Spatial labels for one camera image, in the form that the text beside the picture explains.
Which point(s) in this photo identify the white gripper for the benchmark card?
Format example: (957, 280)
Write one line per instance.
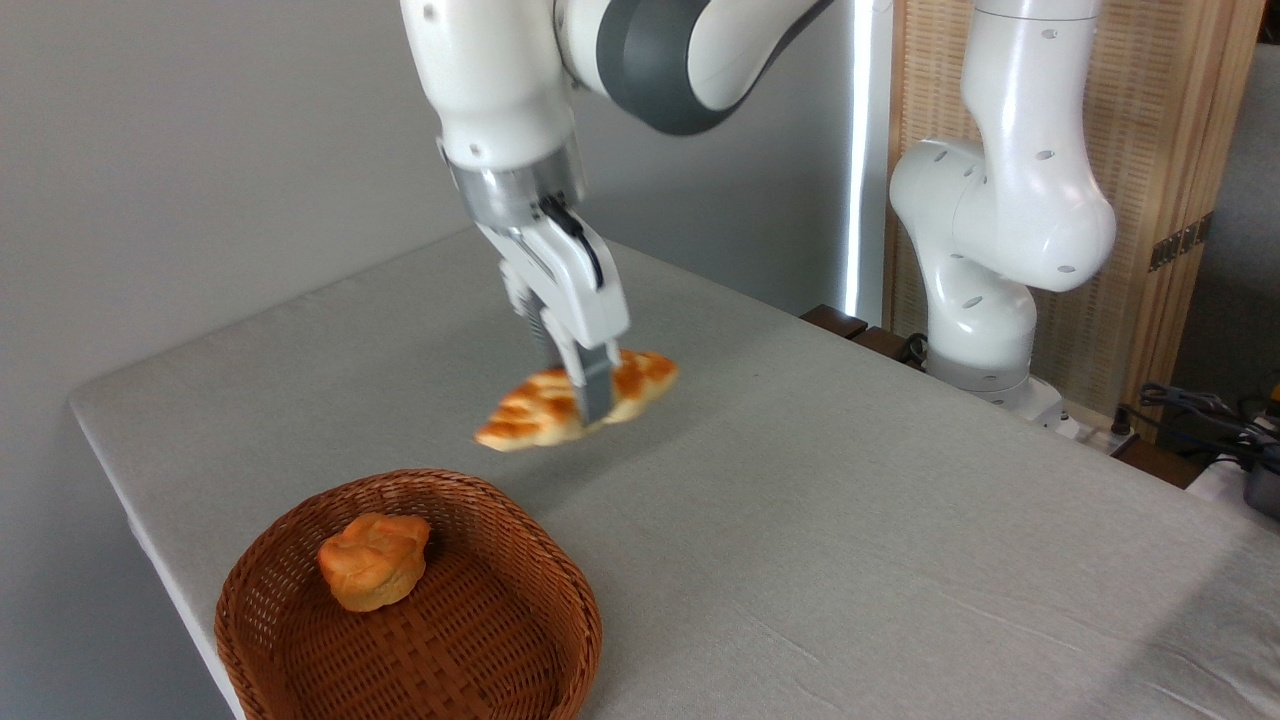
(575, 295)

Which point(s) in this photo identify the braided golden bread loaf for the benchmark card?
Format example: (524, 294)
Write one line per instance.
(535, 410)

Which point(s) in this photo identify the round golden bread bun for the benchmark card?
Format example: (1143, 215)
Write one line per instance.
(372, 562)

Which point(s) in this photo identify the dark brown wooden block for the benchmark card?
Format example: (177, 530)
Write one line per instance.
(885, 345)
(835, 320)

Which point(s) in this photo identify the brown wicker basket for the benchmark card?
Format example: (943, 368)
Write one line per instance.
(470, 640)

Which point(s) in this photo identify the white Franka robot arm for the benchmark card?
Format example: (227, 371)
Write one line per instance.
(1010, 200)

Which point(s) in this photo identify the wooden slatted folding screen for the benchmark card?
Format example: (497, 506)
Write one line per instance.
(1160, 110)

